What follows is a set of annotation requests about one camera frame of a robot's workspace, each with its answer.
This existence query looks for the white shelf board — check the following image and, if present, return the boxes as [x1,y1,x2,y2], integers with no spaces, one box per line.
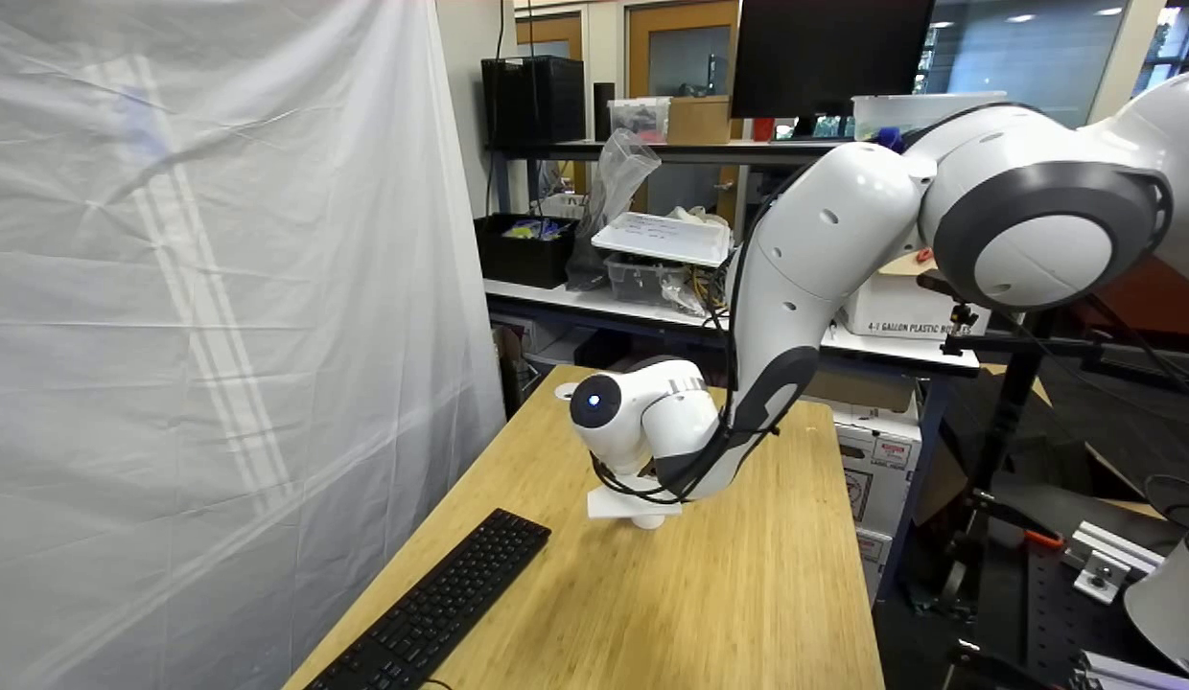
[479,275,986,377]

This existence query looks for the black plastic bin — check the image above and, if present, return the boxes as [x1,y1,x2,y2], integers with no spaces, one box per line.
[472,212,583,290]

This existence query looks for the white flat tray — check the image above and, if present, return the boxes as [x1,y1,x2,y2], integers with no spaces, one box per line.
[587,206,738,271]

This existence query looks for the clear plastic bag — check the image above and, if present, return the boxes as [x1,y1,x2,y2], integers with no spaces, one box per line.
[589,125,667,235]

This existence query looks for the small clear container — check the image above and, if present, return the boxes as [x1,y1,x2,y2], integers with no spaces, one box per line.
[607,95,674,145]

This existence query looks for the black tower boxes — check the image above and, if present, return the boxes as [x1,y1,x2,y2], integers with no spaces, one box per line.
[479,54,587,154]

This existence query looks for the black keyboard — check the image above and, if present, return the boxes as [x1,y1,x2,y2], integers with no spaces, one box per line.
[304,507,555,690]

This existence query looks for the white storage box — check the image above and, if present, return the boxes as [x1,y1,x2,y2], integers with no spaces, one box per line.
[840,270,991,341]

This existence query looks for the white box with labels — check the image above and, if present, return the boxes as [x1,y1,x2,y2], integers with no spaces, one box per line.
[830,401,928,566]

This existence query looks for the wooden door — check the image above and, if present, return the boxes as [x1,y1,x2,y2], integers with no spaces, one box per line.
[621,0,742,105]

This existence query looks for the large black monitor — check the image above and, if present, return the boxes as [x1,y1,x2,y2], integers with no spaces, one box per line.
[726,0,940,124]

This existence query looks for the white sheer curtain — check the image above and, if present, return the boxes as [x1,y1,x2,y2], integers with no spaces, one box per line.
[0,0,511,690]

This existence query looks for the white cone shade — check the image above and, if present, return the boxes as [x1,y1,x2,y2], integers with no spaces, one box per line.
[1119,533,1189,683]

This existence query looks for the black camera tripod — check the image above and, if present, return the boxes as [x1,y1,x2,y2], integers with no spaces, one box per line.
[937,297,1189,622]

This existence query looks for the aluminium extrusion bracket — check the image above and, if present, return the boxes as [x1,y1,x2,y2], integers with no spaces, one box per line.
[1066,516,1170,611]

